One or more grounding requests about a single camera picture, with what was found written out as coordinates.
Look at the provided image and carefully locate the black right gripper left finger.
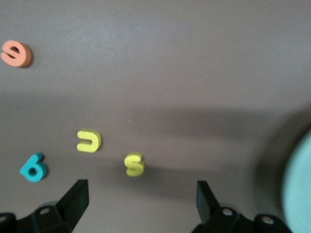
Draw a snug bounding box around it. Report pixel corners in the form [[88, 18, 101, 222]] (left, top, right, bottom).
[[14, 179, 90, 233]]

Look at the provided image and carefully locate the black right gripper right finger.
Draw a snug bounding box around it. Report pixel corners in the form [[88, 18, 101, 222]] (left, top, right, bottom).
[[191, 180, 256, 233]]

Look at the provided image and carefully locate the teal foam letter g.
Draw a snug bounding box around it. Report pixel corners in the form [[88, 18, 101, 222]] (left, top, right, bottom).
[[19, 152, 49, 183]]

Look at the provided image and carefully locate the yellow foam letter u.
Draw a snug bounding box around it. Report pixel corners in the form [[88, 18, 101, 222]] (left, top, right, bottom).
[[76, 129, 102, 153]]

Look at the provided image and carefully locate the yellow foam letter s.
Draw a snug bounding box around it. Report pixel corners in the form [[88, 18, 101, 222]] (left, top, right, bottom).
[[123, 152, 146, 177]]

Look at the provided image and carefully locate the light green plate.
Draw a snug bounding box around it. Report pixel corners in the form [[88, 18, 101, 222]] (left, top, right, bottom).
[[283, 126, 311, 233]]

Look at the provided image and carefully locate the orange foam letter e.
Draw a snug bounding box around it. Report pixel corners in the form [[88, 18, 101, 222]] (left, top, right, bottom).
[[0, 40, 33, 68]]

